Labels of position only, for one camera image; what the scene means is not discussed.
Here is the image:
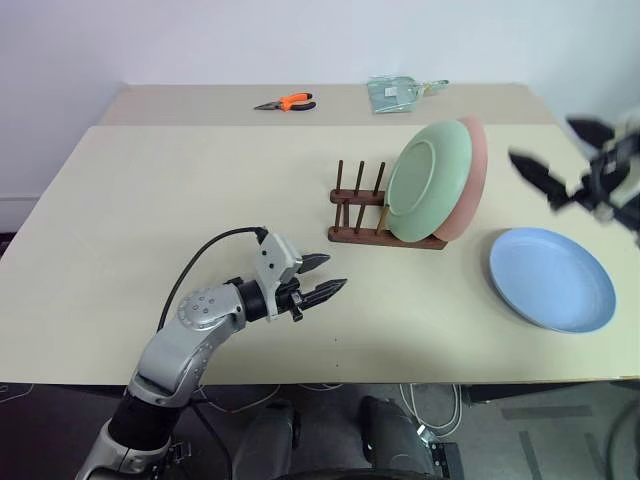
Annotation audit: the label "white floor cable bundle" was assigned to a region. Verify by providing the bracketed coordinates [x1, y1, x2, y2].
[398, 382, 465, 432]

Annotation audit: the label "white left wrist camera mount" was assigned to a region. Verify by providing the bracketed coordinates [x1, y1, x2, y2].
[253, 232, 306, 322]

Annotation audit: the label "thin white floor wire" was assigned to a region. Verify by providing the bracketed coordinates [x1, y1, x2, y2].
[0, 382, 37, 404]

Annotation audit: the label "clear plastic bag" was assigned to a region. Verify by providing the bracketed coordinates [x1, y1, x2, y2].
[366, 74, 450, 116]

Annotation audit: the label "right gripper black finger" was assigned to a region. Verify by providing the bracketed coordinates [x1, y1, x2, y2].
[565, 115, 617, 150]
[507, 147, 577, 215]

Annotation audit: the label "wooden dish rack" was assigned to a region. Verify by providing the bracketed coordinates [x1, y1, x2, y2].
[327, 159, 451, 251]

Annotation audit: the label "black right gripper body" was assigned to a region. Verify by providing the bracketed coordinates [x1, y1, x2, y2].
[574, 142, 632, 221]

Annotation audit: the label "orange handled pliers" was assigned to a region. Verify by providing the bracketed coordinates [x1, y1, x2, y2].
[252, 92, 318, 113]

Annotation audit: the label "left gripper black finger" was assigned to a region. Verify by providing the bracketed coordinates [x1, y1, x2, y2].
[299, 277, 349, 309]
[299, 253, 332, 276]

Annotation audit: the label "blue plate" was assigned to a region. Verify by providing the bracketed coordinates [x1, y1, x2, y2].
[488, 227, 618, 335]

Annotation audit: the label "black floor power box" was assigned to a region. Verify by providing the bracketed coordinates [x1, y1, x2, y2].
[418, 424, 465, 477]

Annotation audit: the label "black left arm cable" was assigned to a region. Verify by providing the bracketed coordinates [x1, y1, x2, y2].
[157, 227, 271, 334]

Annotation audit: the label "pink plate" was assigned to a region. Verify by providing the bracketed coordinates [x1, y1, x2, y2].
[432, 115, 489, 242]

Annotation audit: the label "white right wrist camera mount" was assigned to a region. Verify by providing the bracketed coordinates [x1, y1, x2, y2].
[604, 105, 640, 151]

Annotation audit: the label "black looped floor cable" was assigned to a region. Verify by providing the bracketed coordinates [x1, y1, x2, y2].
[605, 399, 640, 474]

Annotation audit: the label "green plate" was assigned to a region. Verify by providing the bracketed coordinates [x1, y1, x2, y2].
[387, 119, 474, 243]

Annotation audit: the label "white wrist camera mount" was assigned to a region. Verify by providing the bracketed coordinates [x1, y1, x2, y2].
[604, 105, 640, 151]
[253, 232, 306, 322]

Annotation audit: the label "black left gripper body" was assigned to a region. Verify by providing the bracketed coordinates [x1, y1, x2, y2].
[273, 278, 308, 324]

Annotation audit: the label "dark rounded robot leg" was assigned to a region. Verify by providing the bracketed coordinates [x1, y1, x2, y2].
[232, 398, 302, 480]
[359, 395, 427, 480]

